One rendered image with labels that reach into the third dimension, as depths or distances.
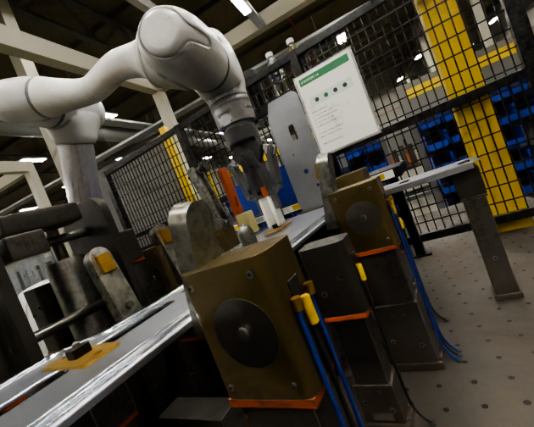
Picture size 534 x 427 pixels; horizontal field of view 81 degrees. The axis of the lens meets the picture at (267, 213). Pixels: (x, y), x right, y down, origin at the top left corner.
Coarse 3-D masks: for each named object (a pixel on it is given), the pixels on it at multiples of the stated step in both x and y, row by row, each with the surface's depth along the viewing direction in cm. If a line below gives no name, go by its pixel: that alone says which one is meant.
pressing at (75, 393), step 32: (288, 224) 76; (320, 224) 61; (128, 320) 38; (160, 320) 33; (128, 352) 27; (0, 384) 31; (32, 384) 28; (64, 384) 25; (96, 384) 23; (32, 416) 21; (64, 416) 21
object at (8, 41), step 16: (288, 0) 413; (304, 0) 407; (256, 16) 399; (272, 16) 423; (288, 16) 428; (0, 32) 289; (16, 32) 304; (240, 32) 441; (256, 32) 437; (0, 48) 292; (16, 48) 300; (32, 48) 314; (48, 48) 332; (64, 48) 352; (48, 64) 339; (64, 64) 349; (80, 64) 364; (128, 80) 436; (144, 80) 470
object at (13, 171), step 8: (0, 168) 576; (8, 168) 589; (16, 168) 602; (24, 168) 615; (32, 168) 630; (8, 176) 642; (16, 176) 635; (24, 176) 640; (0, 184) 654; (8, 184) 650
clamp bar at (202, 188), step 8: (192, 168) 76; (200, 168) 75; (208, 168) 76; (192, 176) 76; (200, 176) 79; (200, 184) 76; (208, 184) 78; (200, 192) 76; (208, 192) 78; (208, 200) 76; (216, 200) 78; (216, 208) 78; (224, 208) 79; (216, 216) 76; (224, 216) 78; (224, 224) 76
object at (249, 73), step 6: (246, 72) 131; (252, 72) 132; (246, 78) 132; (258, 84) 132; (252, 90) 132; (258, 90) 132; (258, 96) 132; (264, 96) 134; (264, 102) 133; (258, 108) 133
